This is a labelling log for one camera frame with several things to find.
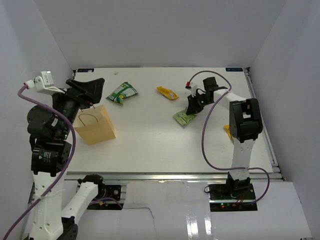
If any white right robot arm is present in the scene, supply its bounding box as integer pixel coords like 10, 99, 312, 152
185, 77, 263, 200

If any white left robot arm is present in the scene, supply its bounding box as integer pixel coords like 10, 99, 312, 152
24, 76, 106, 240

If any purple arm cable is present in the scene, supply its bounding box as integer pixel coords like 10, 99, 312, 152
188, 70, 271, 206
0, 83, 77, 240

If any brown paper bag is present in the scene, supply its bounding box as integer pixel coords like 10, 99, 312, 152
73, 105, 116, 145

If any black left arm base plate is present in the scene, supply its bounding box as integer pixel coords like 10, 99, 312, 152
87, 185, 123, 211

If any green white chips bag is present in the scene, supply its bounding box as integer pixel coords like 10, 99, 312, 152
106, 81, 139, 105

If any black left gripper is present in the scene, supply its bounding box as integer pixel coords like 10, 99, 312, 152
48, 76, 105, 139

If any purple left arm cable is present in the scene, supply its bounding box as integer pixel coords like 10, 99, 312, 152
0, 83, 77, 240

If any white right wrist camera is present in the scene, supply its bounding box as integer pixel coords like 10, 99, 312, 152
185, 81, 198, 99

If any yellow snack bar wrapper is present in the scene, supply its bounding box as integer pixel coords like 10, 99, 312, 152
156, 86, 179, 100

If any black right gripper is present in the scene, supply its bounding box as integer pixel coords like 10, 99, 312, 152
187, 92, 213, 115

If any green snack packet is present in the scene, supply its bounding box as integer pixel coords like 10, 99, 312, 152
173, 108, 197, 128

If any yellow snack packet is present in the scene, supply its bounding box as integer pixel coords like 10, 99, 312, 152
223, 125, 234, 143

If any blue right corner label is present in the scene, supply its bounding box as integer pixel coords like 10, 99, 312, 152
225, 67, 243, 72

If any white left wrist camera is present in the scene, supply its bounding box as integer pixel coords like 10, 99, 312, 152
24, 70, 65, 96

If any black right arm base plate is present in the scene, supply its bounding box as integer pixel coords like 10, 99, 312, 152
203, 184, 258, 213

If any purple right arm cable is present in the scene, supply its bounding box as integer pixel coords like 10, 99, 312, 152
188, 70, 271, 206

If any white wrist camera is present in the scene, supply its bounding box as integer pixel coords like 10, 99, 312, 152
185, 81, 198, 99
24, 70, 65, 96

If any blue corner label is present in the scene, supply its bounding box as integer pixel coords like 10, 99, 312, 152
225, 67, 243, 72
75, 68, 95, 73

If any blue left corner label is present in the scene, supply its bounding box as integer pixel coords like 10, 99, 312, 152
75, 68, 95, 73

